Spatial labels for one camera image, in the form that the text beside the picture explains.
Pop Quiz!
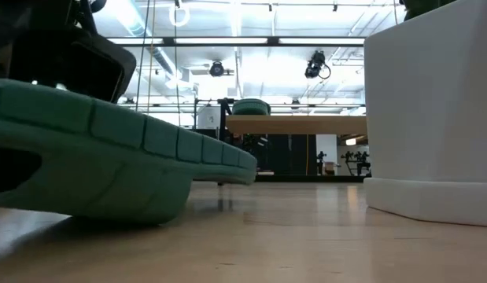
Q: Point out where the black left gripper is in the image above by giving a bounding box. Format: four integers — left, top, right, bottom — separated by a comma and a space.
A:
0, 25, 138, 105

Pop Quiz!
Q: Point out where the green rubber slide sandal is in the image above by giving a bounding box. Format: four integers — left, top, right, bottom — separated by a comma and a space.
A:
0, 77, 259, 226
231, 97, 272, 116

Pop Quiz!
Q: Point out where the wooden shelf with black legs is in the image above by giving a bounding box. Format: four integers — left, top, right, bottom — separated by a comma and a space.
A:
217, 97, 368, 186

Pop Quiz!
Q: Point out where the thin black horizontal bar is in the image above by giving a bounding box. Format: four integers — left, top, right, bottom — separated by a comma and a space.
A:
116, 102, 366, 108

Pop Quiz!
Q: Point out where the thin black tube stand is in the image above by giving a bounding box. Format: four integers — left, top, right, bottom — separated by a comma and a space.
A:
193, 97, 224, 130

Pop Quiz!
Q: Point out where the white box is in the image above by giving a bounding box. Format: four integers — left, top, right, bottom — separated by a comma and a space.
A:
197, 105, 220, 130

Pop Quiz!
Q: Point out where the black overhead beam with lights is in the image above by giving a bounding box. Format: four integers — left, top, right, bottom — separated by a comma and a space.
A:
105, 36, 366, 48

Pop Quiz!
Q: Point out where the black cabinet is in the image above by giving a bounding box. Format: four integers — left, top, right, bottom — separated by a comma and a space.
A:
266, 134, 318, 176

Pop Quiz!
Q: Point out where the white plant pot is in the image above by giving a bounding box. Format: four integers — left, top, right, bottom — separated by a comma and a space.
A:
363, 0, 487, 228

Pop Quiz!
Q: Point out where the silver ventilation duct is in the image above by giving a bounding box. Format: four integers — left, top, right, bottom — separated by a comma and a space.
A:
109, 0, 197, 91

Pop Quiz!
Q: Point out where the thin black hanging cable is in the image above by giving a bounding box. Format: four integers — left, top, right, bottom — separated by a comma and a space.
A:
172, 0, 182, 127

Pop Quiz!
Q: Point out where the white hanging ring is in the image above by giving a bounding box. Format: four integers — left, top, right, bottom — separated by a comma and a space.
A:
168, 2, 191, 28

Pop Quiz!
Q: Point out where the black ceiling cable reel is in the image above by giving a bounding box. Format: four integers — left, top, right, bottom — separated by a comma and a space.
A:
208, 60, 227, 78
304, 50, 331, 80

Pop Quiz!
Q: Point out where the black aluminium table frame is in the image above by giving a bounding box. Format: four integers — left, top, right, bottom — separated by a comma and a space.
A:
254, 174, 366, 184

